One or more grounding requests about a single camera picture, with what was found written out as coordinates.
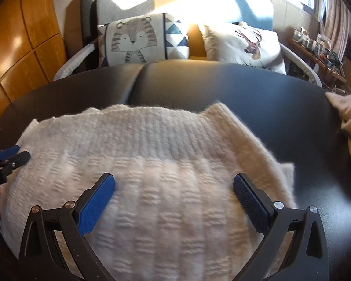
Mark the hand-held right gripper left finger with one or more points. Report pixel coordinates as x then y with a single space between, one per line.
98 205

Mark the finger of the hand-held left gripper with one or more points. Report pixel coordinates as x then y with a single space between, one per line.
8 152
19 159

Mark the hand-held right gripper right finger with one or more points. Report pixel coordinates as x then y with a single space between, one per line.
250 203

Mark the white knit sweater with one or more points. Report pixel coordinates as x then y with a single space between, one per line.
163 152

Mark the wooden wardrobe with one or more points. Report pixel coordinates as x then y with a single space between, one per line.
26 35

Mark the deer print pillow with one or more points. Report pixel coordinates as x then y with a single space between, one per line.
237 46

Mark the wooden side table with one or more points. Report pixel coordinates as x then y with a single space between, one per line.
318 61

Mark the tiger print pillow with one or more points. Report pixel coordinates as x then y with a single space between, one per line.
134 41

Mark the group of small jars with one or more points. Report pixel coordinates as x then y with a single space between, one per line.
302 36

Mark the grey yellow blue sofa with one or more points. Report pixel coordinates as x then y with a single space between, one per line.
251 3

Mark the floral curtain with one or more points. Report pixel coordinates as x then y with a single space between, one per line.
335 20

